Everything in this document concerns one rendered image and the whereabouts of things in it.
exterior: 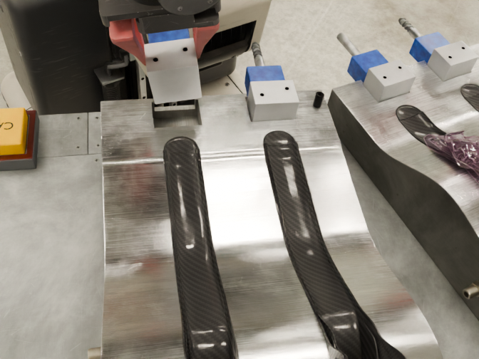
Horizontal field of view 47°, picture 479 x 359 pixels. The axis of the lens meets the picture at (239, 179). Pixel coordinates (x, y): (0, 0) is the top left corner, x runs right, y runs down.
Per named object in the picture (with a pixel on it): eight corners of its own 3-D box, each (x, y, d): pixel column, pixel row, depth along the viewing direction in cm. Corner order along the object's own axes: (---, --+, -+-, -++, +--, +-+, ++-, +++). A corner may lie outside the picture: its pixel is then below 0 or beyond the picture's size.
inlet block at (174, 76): (145, 12, 64) (136, -24, 59) (187, 6, 64) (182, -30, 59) (155, 105, 58) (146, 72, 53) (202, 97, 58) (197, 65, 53)
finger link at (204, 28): (223, 77, 55) (219, 8, 46) (152, 87, 54) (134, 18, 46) (214, 25, 58) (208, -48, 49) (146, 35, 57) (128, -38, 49)
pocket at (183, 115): (152, 120, 65) (150, 97, 63) (196, 117, 66) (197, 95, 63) (155, 149, 63) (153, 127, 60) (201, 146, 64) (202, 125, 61)
